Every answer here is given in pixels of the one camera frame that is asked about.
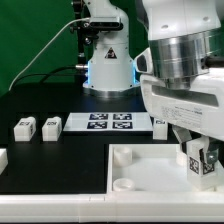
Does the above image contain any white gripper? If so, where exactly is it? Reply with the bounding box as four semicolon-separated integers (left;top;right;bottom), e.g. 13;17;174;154
140;71;224;165

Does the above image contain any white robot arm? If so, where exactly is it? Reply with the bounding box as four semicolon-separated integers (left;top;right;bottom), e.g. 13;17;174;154
83;0;224;164

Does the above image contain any white square tabletop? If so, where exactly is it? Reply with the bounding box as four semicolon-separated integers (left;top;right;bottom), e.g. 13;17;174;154
106;143;224;194

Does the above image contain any white L-shaped obstacle fence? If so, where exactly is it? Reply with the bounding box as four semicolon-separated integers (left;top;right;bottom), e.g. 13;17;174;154
0;151;224;223

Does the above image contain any white fiducial tag plate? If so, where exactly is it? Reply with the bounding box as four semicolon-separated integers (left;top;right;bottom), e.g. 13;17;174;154
64;112;153;132

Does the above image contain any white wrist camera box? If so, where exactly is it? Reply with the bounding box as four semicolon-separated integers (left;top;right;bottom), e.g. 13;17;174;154
134;48;153;74

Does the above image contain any black cable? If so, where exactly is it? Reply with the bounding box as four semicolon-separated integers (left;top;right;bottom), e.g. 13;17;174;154
9;65;88;88

